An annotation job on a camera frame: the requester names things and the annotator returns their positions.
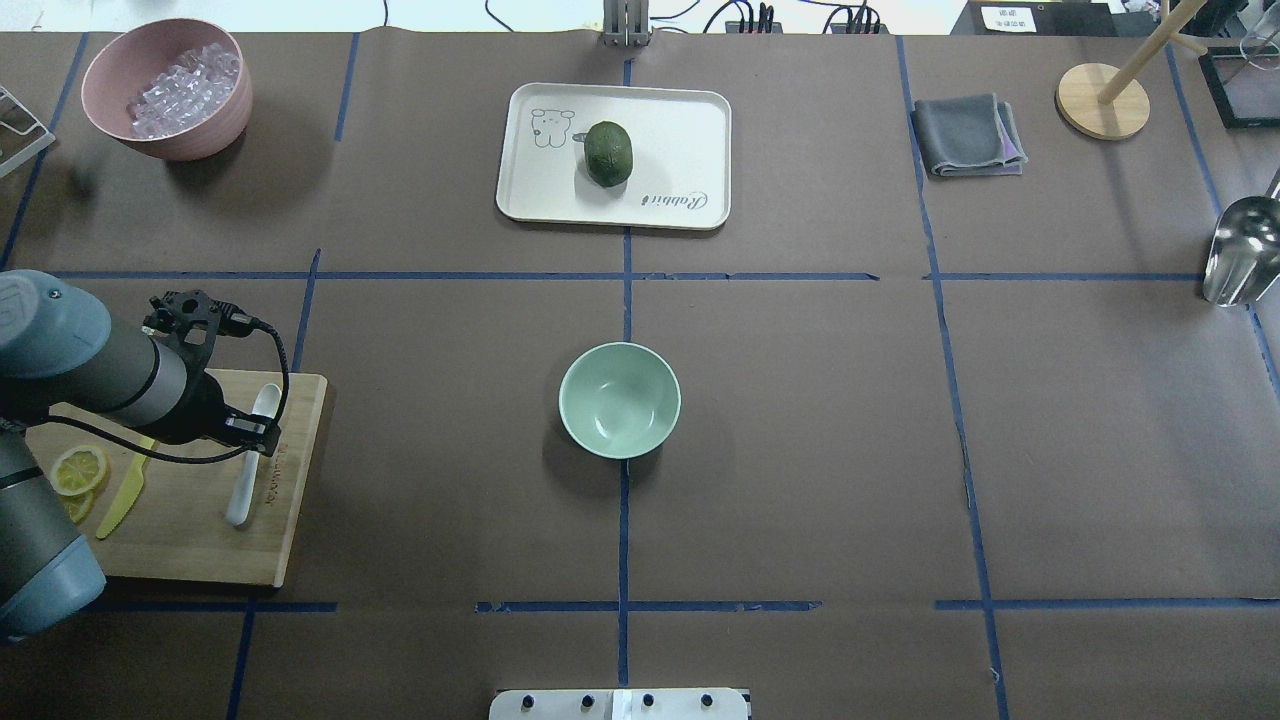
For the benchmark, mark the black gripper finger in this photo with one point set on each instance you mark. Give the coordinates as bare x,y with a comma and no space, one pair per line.
259,432

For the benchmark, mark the green avocado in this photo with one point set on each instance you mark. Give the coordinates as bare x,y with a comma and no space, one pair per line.
609,154

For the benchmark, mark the wooden cutting board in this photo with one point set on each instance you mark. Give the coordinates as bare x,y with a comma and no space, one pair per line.
176,529

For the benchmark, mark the white plastic spoon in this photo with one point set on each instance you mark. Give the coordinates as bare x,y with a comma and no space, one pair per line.
266,403

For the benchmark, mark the yellow lemon slice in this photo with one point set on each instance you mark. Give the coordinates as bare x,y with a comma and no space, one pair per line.
79,471

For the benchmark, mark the yellow plastic knife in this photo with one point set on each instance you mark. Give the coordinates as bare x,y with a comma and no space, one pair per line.
126,495

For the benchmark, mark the metal scoop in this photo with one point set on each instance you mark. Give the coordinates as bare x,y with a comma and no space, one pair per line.
1243,260

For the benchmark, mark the white wire cup rack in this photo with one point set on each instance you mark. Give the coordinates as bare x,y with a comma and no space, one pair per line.
23,135

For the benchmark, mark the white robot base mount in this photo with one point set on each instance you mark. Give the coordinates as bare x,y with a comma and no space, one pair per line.
622,703

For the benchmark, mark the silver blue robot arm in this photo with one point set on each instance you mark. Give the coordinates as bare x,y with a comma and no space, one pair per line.
67,361

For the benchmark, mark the cream rabbit tray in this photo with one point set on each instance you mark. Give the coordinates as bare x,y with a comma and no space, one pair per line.
682,152

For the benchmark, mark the grey folded cloth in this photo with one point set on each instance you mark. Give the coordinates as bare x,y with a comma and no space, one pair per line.
969,136

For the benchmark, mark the mint green bowl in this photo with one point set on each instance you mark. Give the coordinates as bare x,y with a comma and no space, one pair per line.
619,400

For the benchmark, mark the black picture frame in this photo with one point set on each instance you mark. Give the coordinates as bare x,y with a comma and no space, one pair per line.
1245,96

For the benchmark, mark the wooden mug tree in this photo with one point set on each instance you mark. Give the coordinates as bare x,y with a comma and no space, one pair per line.
1108,103

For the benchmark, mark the pink bowl with ice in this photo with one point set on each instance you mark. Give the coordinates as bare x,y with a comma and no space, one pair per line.
176,89

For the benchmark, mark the aluminium frame post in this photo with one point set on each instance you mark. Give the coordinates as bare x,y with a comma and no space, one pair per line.
626,23

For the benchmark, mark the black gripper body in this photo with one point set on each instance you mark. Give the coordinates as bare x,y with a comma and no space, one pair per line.
203,405

